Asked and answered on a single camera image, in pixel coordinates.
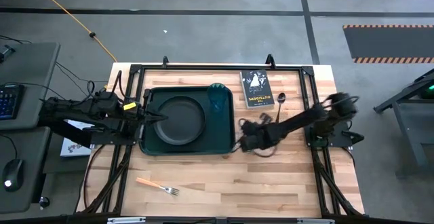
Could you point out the black round plate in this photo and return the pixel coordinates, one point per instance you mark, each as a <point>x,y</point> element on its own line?
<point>179,124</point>

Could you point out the black round knob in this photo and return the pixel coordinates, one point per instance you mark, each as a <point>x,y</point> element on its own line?
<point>44,202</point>

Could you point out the black mat with striped edge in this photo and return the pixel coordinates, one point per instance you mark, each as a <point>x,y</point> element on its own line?
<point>390,44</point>

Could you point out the silver aluminium bracket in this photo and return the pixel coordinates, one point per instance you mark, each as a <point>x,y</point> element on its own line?
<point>126,220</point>
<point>315,221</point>

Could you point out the grey desk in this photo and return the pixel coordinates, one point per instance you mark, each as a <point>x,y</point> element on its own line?
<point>34,68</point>
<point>30,169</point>

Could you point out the black backlit keyboard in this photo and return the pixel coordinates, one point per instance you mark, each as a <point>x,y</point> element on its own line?
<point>10,102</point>

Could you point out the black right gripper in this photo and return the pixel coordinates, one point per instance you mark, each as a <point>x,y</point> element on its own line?
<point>257,140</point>

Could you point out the black aluminium table frame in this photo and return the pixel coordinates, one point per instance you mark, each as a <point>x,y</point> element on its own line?
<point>220,67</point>

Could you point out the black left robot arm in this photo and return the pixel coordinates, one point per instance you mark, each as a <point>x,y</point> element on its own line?
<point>74,108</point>

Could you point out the black paperback book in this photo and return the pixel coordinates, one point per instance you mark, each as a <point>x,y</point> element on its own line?
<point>256,88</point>

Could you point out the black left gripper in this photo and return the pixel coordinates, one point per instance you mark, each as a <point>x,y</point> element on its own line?
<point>144,117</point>

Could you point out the white printed booklet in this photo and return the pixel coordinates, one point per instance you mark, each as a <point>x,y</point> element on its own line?
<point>73,148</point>

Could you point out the black equipment stand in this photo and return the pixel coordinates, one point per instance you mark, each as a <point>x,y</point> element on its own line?
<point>410,115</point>

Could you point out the black computer mouse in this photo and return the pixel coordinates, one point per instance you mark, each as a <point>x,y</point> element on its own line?
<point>13,174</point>

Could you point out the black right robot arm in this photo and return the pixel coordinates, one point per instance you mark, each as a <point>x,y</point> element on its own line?
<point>305,117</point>

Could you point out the blue faceted plastic cup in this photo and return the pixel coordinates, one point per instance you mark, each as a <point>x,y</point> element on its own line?
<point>217,98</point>

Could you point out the black desk clamp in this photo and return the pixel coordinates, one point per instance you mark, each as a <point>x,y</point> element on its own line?
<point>6,52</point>

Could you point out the black spoon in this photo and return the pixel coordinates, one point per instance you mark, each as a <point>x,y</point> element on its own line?
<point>281,97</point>

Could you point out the dark green plastic tray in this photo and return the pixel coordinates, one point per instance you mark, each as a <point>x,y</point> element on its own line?
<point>220,139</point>

